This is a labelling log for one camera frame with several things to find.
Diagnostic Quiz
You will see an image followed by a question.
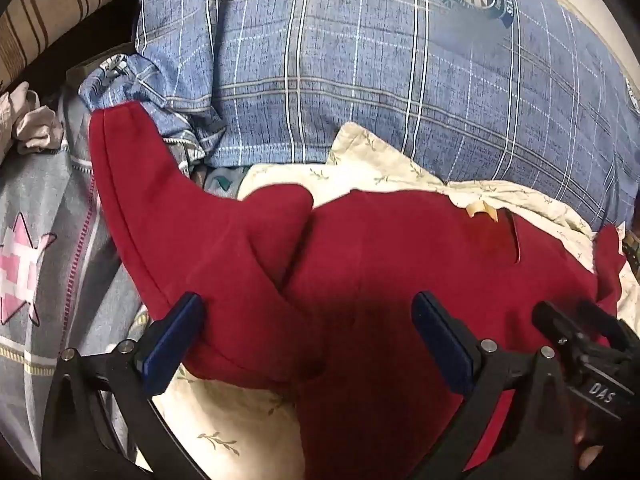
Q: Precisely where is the person's right hand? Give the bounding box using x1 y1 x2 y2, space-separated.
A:
572 402 608 473

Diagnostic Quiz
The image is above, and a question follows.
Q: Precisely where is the grey blanket with pink star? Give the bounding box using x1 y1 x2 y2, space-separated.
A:
0 80 156 478

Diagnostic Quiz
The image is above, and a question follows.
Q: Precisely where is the red garment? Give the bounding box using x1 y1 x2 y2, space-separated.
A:
89 101 627 480

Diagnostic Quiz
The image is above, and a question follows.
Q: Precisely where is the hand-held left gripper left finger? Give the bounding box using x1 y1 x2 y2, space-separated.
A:
40 291 206 480

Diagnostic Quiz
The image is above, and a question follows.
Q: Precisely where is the crumpled pale pink cloth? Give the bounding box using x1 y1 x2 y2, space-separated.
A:
0 81 66 156

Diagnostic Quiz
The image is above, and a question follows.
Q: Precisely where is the cream floral bed sheet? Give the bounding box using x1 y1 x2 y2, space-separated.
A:
150 122 640 480

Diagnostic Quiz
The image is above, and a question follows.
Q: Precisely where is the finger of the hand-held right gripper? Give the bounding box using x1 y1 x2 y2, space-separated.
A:
531 301 583 361
577 300 640 356

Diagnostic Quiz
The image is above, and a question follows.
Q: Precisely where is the teal patterned cloth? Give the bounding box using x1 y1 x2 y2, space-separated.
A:
192 164 251 201

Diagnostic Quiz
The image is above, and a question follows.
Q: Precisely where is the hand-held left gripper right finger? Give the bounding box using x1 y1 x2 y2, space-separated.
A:
411 290 592 480

